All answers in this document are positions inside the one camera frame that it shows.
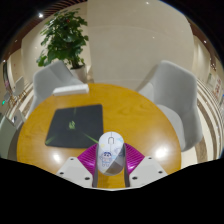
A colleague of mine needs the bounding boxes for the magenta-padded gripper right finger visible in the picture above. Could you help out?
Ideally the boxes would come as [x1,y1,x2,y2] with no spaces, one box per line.
[122,142,169,188]

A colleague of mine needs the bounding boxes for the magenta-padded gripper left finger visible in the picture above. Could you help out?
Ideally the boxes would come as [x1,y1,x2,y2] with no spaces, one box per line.
[55,143,100,189]

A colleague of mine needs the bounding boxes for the white cartoon-print computer mouse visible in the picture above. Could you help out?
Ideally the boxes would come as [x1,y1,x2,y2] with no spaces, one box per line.
[96,131,126,177]

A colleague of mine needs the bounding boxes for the black mouse pad green lines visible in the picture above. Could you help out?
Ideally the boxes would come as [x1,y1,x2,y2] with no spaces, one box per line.
[44,104,105,150]

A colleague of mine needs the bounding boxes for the grey shell chair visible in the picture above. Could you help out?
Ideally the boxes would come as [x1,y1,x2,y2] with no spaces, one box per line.
[137,59,205,153]
[27,59,85,115]
[0,112,26,161]

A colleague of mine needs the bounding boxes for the white power strip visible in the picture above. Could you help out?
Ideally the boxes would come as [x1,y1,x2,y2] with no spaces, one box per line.
[51,83,91,97]

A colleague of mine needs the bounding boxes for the white plant pot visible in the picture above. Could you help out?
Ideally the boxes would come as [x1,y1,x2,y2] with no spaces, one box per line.
[70,64,89,83]

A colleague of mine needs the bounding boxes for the small grey chair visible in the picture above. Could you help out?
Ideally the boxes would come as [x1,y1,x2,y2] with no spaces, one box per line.
[12,76,26,98]

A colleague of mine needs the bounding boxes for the green leafy potted plant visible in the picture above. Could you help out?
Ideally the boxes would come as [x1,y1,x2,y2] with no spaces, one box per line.
[36,11,91,71]

